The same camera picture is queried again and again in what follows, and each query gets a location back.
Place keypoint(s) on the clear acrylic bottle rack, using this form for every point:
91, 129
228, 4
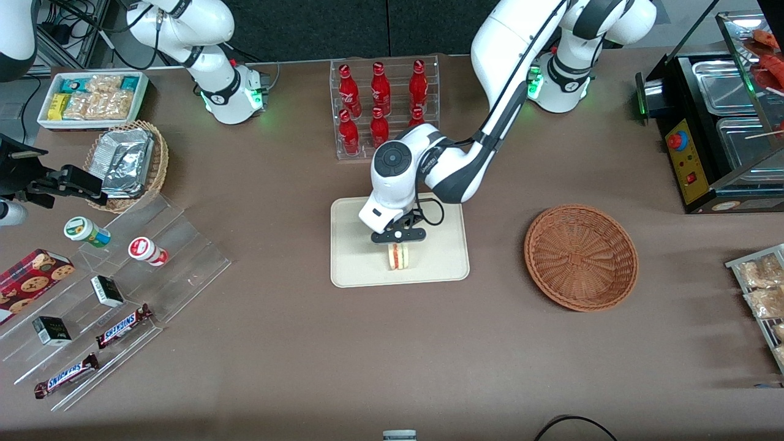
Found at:
398, 67

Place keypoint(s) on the red emergency stop button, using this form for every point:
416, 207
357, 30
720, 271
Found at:
677, 141

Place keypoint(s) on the light wicker basket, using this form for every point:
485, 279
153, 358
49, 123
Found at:
160, 159

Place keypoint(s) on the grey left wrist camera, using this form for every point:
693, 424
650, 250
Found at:
381, 214

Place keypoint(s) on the teal snack packet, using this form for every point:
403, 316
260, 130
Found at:
129, 83
73, 84

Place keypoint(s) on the tray of packaged snacks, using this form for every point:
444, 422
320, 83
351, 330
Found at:
735, 264

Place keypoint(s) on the small white grey device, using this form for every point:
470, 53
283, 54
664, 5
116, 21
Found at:
399, 435

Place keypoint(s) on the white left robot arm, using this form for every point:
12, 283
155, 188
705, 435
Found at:
508, 43

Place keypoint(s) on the cream plastic tray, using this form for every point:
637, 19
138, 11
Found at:
441, 257

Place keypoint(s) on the red lid white jar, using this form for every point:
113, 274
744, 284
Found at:
146, 250

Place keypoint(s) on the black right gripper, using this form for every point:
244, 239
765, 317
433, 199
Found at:
17, 173

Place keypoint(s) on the yellow snack packet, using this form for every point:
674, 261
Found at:
59, 107

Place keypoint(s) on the black food warmer appliance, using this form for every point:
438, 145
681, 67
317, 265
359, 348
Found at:
698, 159

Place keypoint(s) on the Snickers chocolate bar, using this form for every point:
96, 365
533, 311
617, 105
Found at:
66, 376
124, 326

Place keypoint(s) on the green label white lid jar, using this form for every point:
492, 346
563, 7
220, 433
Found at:
82, 229

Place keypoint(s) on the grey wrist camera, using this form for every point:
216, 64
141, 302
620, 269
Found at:
381, 214
12, 213

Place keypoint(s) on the red tartan cookie box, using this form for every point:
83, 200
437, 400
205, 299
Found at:
30, 282

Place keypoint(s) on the sandwich with red filling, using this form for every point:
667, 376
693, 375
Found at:
399, 257

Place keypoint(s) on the small black carton box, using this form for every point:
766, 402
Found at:
108, 291
52, 331

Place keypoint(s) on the steel food pan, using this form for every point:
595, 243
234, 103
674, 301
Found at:
723, 86
747, 144

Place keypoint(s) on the silver foil wrapped package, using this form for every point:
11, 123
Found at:
125, 171
125, 136

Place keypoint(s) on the white rectangular snack bin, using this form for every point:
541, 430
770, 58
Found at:
46, 122

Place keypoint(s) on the clear acrylic stepped display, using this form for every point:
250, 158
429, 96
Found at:
177, 269

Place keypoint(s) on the red cola bottle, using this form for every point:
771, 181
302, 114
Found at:
348, 89
379, 130
380, 87
418, 84
349, 135
417, 117

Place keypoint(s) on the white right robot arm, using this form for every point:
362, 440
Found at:
211, 67

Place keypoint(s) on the clear fried snack packet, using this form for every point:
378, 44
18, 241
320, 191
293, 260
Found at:
762, 271
767, 302

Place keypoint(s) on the brown round wicker basket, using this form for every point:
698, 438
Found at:
580, 257

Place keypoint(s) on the clear rice cracker packet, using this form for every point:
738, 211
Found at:
104, 84
81, 106
116, 105

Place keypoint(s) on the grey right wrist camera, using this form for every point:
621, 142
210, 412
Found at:
12, 213

